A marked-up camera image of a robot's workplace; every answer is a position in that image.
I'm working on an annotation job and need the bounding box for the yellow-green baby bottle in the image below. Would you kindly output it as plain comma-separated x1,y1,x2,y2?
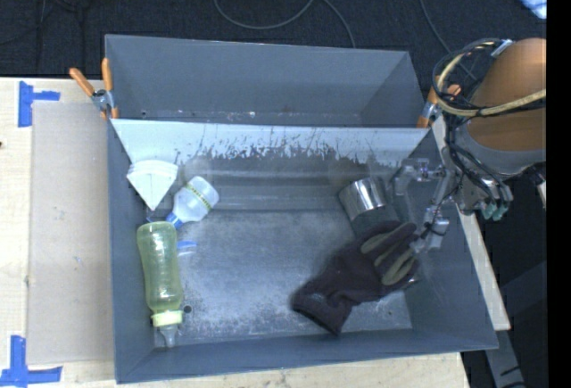
136,220,186,350

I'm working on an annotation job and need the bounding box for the clear plastic bottle blue cap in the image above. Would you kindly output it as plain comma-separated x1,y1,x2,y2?
165,175,220,229

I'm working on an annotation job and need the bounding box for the shiny metal can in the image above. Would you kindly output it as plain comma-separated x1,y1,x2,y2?
337,177,399,236

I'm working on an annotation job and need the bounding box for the white paper cone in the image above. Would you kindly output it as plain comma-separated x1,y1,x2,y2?
126,159,179,211

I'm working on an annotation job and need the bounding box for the dark glove with olive fingers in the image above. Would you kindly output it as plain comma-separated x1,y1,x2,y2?
290,219,423,337

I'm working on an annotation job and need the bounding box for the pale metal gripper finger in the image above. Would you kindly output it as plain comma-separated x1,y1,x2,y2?
391,157,447,200
409,206,451,255

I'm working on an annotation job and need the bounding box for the grey metal bin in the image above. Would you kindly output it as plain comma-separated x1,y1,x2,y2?
103,33,500,385

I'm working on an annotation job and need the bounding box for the pale wood flat board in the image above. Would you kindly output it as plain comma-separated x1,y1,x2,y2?
25,100,118,366

